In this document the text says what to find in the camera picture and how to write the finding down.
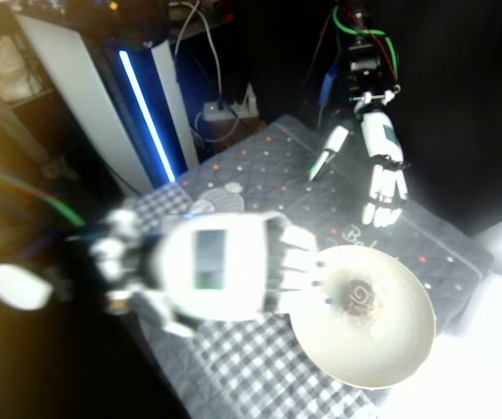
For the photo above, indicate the white figurine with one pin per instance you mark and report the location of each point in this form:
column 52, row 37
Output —
column 12, row 70

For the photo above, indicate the brown food piece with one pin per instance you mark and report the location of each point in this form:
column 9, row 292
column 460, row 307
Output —
column 359, row 297

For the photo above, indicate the white round bowl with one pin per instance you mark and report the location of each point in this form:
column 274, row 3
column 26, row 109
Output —
column 364, row 353

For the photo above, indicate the grey quilt with printed bear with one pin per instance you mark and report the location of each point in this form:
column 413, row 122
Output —
column 250, row 362

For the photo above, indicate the white column with blue light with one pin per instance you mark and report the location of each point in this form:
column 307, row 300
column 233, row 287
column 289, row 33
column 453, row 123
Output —
column 84, row 87

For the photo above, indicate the white power strip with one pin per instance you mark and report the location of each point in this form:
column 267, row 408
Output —
column 228, row 109

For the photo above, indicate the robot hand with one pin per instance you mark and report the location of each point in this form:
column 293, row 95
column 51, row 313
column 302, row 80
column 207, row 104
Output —
column 242, row 270
column 381, row 135

